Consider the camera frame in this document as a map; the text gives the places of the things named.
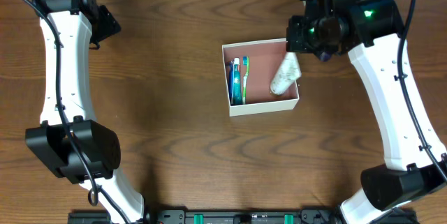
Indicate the teal toothpaste tube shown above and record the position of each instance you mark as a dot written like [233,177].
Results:
[237,94]

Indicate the white box pink interior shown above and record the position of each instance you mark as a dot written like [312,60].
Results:
[265,57]

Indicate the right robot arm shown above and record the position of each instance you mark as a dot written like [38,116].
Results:
[373,34]

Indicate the white leaf-print lotion tube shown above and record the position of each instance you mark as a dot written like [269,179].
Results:
[287,73]

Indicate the blue disposable razor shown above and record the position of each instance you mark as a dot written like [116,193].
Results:
[230,82]

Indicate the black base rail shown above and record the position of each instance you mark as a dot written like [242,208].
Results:
[309,216]

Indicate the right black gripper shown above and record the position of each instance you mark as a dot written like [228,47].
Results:
[297,38]

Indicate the clear pump soap bottle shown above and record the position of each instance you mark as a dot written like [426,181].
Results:
[324,56]

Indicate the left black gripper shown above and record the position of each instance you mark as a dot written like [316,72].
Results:
[107,26]

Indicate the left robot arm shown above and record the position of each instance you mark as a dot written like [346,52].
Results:
[69,140]

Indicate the green white toothbrush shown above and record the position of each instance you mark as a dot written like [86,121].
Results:
[245,78]

